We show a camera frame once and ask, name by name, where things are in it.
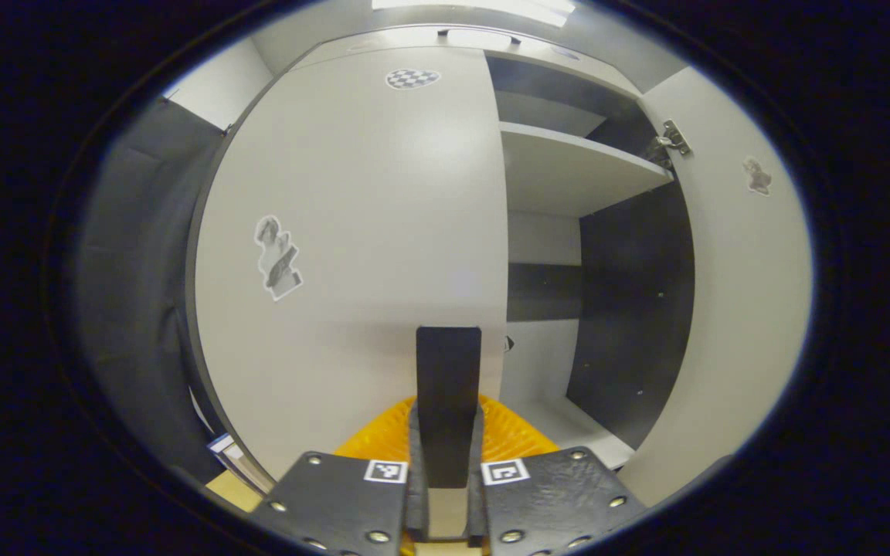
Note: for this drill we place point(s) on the grey shoe cabinet door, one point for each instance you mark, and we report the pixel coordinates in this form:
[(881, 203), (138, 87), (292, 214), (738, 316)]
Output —
[(375, 216), (738, 309)]

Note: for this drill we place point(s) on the black backdrop cloth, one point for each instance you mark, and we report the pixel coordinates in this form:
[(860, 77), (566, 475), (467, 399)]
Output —
[(136, 270)]

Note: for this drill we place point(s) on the grey cabinet drawer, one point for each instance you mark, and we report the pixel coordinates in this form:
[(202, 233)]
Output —
[(414, 40)]

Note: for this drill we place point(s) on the metal door hinge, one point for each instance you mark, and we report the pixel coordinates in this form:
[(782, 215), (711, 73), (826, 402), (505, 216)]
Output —
[(673, 139)]

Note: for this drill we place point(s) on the large ceiling light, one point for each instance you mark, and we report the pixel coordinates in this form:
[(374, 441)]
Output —
[(476, 9)]

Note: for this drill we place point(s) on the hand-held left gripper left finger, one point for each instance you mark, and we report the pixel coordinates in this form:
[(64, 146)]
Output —
[(414, 502)]

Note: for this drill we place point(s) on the grey double-door shoe cabinet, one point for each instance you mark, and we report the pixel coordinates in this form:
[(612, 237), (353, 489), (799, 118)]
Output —
[(630, 309)]

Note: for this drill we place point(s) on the grey cabinet shelf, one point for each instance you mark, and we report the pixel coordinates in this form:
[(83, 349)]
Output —
[(568, 174)]

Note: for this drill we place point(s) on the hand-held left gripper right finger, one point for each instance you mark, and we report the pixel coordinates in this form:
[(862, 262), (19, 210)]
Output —
[(477, 502)]

